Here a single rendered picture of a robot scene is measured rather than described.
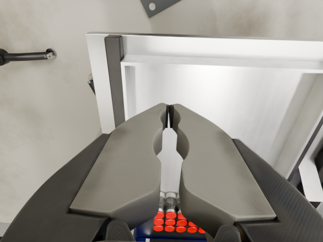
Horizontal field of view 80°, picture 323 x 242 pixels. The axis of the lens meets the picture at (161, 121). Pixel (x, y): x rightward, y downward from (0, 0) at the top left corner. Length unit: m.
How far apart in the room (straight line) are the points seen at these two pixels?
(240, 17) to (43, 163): 1.76
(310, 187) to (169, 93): 0.28
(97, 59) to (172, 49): 0.10
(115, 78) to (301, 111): 0.27
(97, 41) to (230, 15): 0.97
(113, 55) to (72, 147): 1.44
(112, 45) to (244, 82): 0.18
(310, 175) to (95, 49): 0.39
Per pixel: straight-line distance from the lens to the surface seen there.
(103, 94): 0.30
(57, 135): 1.64
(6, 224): 0.75
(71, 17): 1.25
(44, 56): 1.28
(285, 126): 0.36
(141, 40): 0.26
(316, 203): 0.49
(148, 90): 0.28
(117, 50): 0.25
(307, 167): 0.42
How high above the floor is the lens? 1.14
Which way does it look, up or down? 57 degrees down
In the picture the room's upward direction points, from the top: 177 degrees counter-clockwise
